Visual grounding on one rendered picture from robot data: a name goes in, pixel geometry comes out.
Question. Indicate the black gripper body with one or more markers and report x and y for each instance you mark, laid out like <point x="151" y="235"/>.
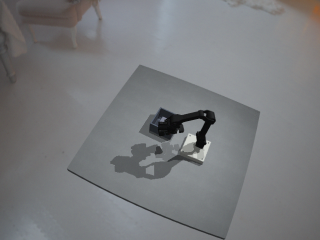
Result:
<point x="162" y="132"/>

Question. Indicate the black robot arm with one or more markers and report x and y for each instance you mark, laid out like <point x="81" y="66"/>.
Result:
<point x="174" y="121"/>

